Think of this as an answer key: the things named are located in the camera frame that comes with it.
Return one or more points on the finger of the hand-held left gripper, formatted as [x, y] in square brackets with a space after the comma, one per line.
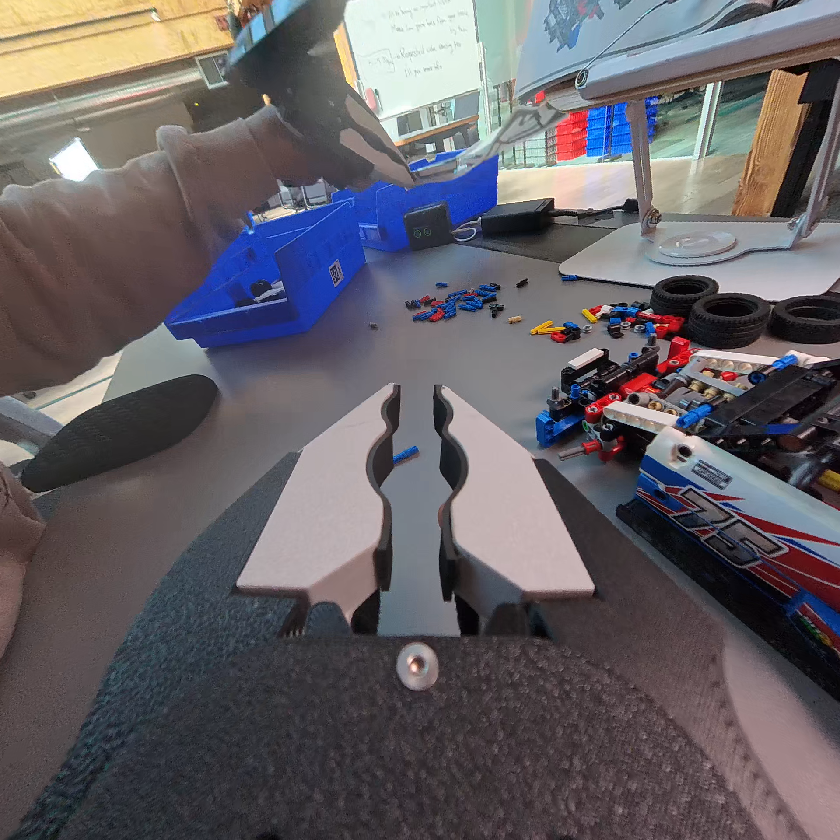
[377, 148]
[518, 131]

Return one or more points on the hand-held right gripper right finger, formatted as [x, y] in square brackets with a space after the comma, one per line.
[512, 531]

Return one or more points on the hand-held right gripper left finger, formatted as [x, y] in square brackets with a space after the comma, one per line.
[315, 525]

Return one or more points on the person's left forearm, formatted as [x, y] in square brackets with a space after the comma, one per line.
[118, 249]

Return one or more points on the black desk mat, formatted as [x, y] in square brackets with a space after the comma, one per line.
[544, 246]

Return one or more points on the grey desk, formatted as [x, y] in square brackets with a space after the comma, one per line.
[459, 367]

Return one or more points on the rack of red blue bins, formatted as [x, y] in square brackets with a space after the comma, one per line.
[597, 131]

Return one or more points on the black power adapter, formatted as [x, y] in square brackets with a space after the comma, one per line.
[518, 216]

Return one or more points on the black box with green lights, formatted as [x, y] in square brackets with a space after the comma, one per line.
[426, 226]

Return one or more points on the whiteboard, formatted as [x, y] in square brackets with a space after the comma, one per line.
[413, 52]

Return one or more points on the blue divided storage bin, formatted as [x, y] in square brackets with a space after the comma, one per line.
[308, 269]

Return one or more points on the pile of small blue pins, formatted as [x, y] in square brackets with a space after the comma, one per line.
[453, 305]

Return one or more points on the pile of mixed coloured pieces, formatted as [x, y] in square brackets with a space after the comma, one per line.
[617, 321]

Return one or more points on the black padded armrest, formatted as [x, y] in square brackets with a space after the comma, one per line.
[118, 430]

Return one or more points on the white book stand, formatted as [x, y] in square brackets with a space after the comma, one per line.
[709, 262]

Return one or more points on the toy race car model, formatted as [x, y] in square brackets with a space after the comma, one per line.
[715, 420]

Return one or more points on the black rubber tire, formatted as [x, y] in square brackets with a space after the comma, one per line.
[682, 298]
[807, 321]
[728, 325]

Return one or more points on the person's beige sweatshirt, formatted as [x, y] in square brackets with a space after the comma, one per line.
[16, 538]

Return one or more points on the wooden post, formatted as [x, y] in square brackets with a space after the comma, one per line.
[771, 144]

